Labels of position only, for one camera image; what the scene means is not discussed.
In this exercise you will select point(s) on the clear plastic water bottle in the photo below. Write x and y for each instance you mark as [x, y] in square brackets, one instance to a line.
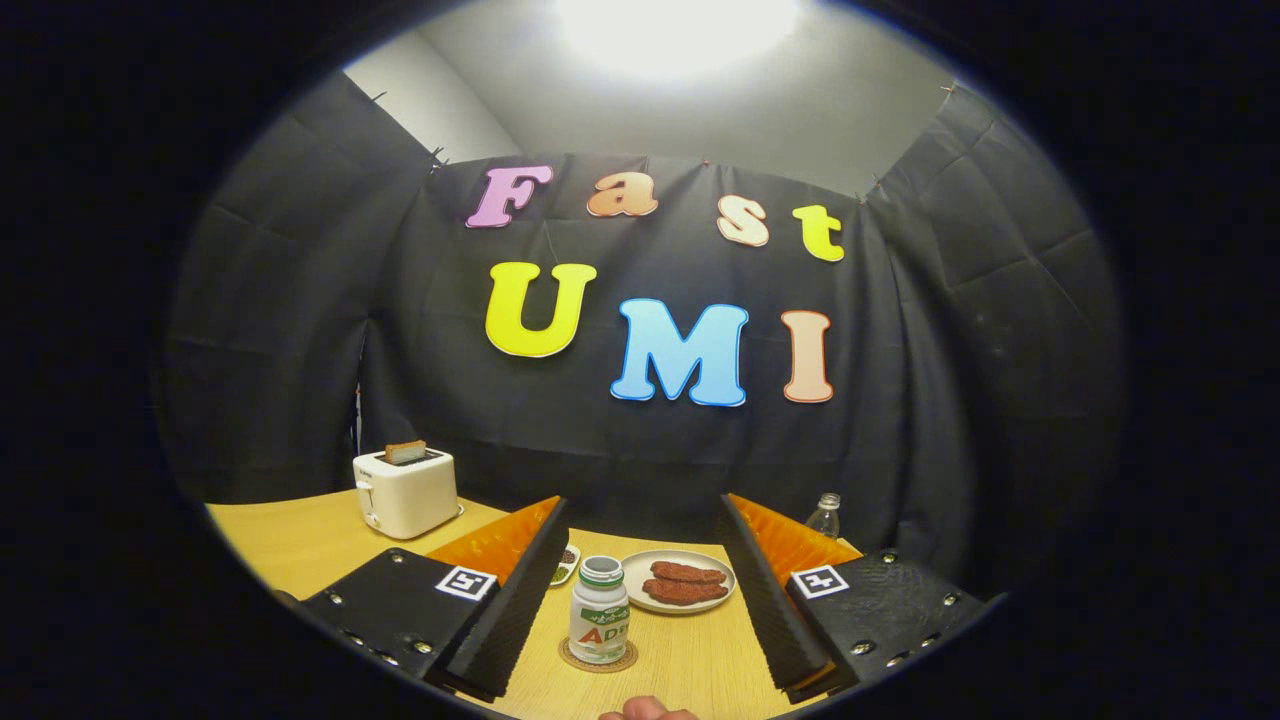
[824, 518]

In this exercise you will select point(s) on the toast slice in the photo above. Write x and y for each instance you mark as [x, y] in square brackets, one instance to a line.
[405, 452]

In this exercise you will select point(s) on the cream toaster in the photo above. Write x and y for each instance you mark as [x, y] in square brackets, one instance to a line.
[410, 495]

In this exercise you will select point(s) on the white round plate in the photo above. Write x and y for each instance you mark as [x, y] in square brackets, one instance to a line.
[636, 570]

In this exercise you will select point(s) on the white juice bottle green label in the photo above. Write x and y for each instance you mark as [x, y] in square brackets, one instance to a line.
[598, 620]

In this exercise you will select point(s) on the red-brown meat piece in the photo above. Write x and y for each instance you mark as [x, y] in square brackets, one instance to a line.
[685, 593]
[690, 573]

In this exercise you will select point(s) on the round cork coaster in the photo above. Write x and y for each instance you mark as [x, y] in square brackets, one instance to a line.
[628, 661]

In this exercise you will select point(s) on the wooden table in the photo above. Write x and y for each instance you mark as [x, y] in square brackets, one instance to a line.
[690, 650]

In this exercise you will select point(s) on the black backdrop cloth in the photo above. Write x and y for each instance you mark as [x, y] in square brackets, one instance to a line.
[650, 450]

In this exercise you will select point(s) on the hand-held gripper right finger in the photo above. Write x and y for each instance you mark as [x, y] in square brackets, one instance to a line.
[770, 600]

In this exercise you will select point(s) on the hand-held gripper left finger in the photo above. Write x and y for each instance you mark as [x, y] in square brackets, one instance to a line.
[520, 600]

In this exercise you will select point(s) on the white divided bean dish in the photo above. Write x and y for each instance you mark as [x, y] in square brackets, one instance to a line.
[566, 568]

